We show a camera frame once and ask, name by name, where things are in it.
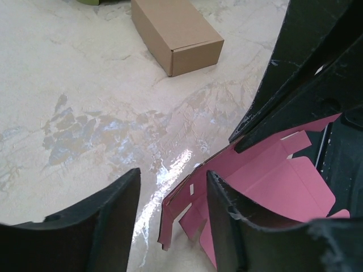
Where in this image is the olive green plastic bin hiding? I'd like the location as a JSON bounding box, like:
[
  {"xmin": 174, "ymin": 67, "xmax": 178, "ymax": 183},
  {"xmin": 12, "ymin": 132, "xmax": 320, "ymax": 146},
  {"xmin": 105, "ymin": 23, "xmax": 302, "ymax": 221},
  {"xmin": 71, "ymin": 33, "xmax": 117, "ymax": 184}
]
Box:
[{"xmin": 75, "ymin": 0, "xmax": 125, "ymax": 6}]

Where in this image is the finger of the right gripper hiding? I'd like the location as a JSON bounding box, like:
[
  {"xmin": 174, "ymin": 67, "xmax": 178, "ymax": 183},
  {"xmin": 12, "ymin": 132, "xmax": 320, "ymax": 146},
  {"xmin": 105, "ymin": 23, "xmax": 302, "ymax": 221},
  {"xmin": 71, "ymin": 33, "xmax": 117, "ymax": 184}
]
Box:
[{"xmin": 229, "ymin": 1, "xmax": 362, "ymax": 141}]

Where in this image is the pink paper box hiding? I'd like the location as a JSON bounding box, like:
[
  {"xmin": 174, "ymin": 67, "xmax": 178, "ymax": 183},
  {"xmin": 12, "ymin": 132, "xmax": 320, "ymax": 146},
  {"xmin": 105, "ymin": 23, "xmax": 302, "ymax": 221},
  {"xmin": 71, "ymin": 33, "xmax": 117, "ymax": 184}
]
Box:
[{"xmin": 158, "ymin": 116, "xmax": 350, "ymax": 261}]

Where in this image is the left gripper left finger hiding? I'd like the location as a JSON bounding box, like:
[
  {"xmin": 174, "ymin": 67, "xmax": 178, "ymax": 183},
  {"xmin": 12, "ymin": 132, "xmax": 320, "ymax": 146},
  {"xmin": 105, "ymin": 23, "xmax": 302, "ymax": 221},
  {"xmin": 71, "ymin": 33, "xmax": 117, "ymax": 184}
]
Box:
[{"xmin": 1, "ymin": 168, "xmax": 141, "ymax": 271}]

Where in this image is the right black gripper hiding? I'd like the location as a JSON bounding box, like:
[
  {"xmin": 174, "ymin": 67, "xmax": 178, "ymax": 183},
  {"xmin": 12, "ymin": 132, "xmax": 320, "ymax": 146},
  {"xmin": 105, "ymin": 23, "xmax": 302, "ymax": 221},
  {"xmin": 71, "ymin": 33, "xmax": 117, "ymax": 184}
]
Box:
[{"xmin": 234, "ymin": 39, "xmax": 362, "ymax": 217}]

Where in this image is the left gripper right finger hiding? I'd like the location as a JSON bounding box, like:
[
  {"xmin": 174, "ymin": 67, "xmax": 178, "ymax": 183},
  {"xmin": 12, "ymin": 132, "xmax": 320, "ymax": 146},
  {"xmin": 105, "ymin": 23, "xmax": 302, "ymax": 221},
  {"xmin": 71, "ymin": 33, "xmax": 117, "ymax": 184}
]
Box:
[{"xmin": 206, "ymin": 171, "xmax": 362, "ymax": 271}]

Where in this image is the brown cardboard box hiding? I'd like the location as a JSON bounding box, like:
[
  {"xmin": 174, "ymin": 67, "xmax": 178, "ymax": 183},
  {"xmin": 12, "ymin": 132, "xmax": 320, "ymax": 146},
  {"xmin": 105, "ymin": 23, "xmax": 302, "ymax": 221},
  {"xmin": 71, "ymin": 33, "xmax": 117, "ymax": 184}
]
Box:
[{"xmin": 131, "ymin": 0, "xmax": 224, "ymax": 77}]

